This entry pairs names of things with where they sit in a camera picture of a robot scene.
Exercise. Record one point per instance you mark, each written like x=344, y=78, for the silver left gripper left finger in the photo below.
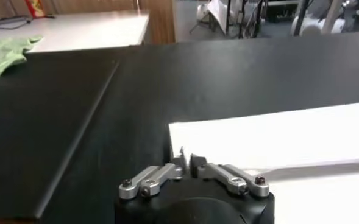
x=154, y=178

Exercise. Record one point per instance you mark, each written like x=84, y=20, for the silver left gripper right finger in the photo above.
x=228, y=178

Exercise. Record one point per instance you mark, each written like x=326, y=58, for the white t-shirt with print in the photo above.
x=273, y=140

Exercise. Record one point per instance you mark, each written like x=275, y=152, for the black tablecloth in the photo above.
x=197, y=79

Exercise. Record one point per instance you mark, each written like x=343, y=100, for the white side table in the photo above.
x=90, y=30

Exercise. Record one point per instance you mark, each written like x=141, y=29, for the black tripod stand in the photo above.
x=228, y=15

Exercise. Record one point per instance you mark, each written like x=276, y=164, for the white reflector board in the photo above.
x=217, y=10

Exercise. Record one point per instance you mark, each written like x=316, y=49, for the white standing desk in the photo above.
x=331, y=15

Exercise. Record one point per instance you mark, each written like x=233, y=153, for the red chips can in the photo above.
x=35, y=7

